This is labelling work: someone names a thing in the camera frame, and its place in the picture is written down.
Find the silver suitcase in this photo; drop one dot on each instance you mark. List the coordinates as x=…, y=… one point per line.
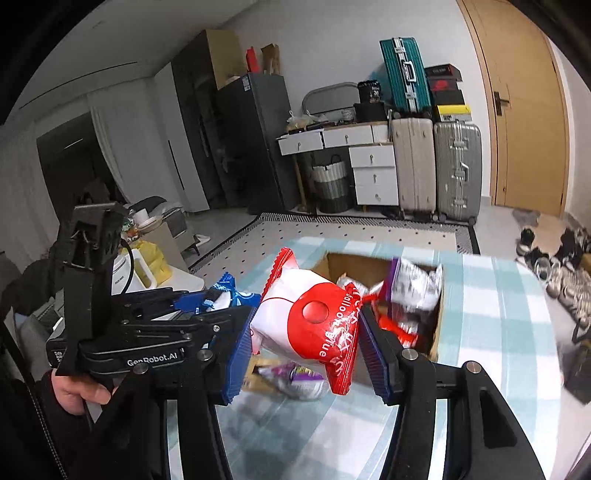
x=457, y=170

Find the teal suitcase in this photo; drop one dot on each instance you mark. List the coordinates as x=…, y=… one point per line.
x=406, y=76

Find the blue cookie packet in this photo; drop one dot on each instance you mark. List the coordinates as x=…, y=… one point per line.
x=231, y=295

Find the red white snack bag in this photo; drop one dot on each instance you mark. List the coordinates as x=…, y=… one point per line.
x=295, y=332

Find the white side table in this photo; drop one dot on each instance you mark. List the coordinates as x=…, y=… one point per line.
x=180, y=279

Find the grey white laundry basket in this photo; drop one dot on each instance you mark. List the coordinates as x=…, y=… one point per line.
x=330, y=187

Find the small white basket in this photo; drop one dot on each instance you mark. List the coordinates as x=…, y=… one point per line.
x=340, y=116

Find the black floor bag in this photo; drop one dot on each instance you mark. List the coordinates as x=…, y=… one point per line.
x=581, y=374

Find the purple silver snack packet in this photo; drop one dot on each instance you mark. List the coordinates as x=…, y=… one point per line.
x=415, y=286

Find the white drawer cabinet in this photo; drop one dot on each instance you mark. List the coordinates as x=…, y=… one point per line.
x=374, y=175

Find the wooden door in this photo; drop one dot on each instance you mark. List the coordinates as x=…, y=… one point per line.
x=521, y=106

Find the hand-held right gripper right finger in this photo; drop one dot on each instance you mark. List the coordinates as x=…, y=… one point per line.
x=376, y=364

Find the brown cardboard box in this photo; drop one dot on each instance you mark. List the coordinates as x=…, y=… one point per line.
x=332, y=265

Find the black red box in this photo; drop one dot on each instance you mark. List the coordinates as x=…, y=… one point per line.
x=443, y=85

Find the yellow black box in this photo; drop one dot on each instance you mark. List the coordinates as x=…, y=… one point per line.
x=452, y=114

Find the white drawer desk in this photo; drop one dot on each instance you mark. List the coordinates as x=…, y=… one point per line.
x=341, y=136

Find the dark grey refrigerator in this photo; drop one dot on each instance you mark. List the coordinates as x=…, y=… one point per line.
x=258, y=143

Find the person's left forearm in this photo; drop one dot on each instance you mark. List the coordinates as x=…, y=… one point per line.
x=27, y=438

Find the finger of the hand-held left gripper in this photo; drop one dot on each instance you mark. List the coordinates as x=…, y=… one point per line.
x=226, y=323
x=184, y=302

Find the white wardrobe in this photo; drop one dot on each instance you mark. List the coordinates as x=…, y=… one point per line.
x=182, y=138

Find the beige suitcase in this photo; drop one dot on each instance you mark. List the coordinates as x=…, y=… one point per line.
x=413, y=168

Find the black round tub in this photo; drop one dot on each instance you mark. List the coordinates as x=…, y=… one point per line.
x=371, y=92

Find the scattered shoes pile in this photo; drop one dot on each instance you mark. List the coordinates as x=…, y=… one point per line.
x=563, y=272

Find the brown paper bag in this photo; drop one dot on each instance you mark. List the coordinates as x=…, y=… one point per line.
x=271, y=59

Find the pink silver snack packet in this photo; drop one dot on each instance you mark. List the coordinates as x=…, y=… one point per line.
x=300, y=383

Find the yellow plastic bag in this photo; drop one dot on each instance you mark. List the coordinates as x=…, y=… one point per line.
x=154, y=263

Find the person's left hand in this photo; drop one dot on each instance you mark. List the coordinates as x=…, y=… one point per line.
x=69, y=394

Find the tall dark cabinet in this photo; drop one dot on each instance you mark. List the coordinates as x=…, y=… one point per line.
x=198, y=120

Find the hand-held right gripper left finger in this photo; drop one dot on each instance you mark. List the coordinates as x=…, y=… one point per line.
x=238, y=364

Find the white curtain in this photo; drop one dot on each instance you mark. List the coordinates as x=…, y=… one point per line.
x=120, y=147

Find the grey doormat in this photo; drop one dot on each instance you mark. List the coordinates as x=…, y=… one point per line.
x=526, y=217

